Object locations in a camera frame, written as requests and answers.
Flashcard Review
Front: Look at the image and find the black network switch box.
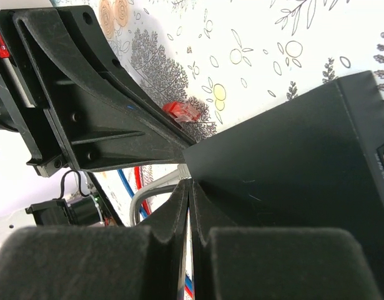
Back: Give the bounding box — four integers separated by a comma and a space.
182, 70, 384, 232

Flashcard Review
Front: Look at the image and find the grey ethernet cable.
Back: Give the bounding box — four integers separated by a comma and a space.
129, 164, 191, 228

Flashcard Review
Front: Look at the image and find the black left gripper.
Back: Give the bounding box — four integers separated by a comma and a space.
0, 7, 187, 178

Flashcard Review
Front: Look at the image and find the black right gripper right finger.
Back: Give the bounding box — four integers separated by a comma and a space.
189, 181, 383, 299

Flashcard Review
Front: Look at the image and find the red ethernet cable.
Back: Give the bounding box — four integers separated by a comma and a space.
134, 100, 202, 219

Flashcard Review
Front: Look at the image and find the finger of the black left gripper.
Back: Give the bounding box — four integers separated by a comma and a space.
56, 4, 198, 147

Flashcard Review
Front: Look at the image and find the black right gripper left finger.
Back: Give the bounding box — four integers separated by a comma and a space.
0, 180, 189, 299

